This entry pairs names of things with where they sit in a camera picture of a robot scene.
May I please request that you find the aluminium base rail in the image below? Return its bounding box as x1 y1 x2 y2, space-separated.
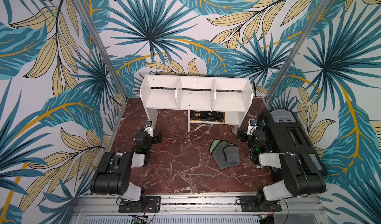
69 192 329 224

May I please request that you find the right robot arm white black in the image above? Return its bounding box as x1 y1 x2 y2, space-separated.
237 131 327 212

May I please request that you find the black book with yellow text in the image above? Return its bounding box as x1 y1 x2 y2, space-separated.
190 111 225 123

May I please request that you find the aluminium corner post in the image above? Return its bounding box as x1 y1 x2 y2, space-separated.
73 0 128 102
265 0 330 103

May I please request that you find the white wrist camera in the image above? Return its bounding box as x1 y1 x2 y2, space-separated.
247 119 258 135
144 120 153 137

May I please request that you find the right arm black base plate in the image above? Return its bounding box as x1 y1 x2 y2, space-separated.
237 196 282 213

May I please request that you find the white wooden bookshelf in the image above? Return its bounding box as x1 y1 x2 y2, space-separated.
140 75 254 132

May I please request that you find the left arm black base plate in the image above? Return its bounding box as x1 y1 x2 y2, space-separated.
118 196 161 213

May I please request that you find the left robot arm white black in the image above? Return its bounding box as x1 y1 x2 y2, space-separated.
90 128 162 202

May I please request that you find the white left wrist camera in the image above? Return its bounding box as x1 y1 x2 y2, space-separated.
144 120 153 137

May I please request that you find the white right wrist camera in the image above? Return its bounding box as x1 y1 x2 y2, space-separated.
247 119 258 135

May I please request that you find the grey and green microfibre cloth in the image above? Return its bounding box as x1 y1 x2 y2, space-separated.
209 139 240 170

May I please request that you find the left aluminium corner post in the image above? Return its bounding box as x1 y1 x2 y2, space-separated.
73 0 128 102

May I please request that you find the black plastic toolbox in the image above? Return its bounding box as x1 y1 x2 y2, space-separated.
259 110 327 176

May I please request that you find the right aluminium corner post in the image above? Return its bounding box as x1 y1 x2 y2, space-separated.
265 0 330 103

